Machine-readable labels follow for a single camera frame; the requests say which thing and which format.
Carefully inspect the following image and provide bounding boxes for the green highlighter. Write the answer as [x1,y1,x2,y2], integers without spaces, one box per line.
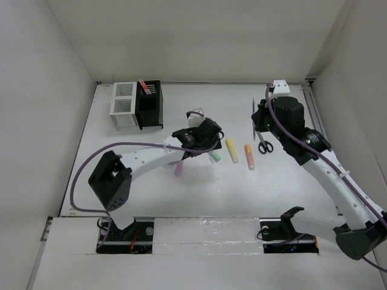
[208,151,221,163]

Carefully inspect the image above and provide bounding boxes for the blue pen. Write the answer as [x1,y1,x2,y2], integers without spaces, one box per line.
[251,98,256,142]

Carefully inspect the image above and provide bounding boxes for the purple highlighter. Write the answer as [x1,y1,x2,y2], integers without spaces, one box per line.
[174,161,184,177]

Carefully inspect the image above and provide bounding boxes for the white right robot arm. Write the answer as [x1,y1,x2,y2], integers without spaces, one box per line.
[252,97,386,260]

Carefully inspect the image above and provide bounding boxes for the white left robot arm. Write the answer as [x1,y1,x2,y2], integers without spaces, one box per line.
[88,118,224,240]

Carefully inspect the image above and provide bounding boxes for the yellow highlighter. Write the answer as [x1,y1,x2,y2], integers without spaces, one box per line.
[226,138,239,164]

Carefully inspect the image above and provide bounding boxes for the orange highlighter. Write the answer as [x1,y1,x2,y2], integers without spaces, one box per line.
[244,144,255,170]

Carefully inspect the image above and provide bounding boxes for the black slatted pen holder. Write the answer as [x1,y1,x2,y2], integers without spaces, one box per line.
[135,80,163,130]

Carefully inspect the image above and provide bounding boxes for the white slatted pen holder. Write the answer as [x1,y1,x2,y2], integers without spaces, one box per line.
[109,82,138,128]

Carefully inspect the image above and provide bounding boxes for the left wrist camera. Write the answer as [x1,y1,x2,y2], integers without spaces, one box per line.
[186,108,206,127]

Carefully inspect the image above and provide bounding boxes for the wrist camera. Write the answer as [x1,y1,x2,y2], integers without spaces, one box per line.
[186,108,206,127]
[269,80,290,98]

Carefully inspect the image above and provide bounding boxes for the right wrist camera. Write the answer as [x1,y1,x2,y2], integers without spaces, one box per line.
[269,80,290,98]

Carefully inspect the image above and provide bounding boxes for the aluminium rail right side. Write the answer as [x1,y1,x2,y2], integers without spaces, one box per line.
[299,79,331,145]

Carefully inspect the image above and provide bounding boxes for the black handled scissors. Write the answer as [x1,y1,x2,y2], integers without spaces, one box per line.
[256,131,273,155]

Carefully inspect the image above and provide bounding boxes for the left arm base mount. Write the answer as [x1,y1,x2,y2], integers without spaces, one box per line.
[96,217,154,254]

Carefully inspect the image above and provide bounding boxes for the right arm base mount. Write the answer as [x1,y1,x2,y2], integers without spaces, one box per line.
[256,206,319,254]

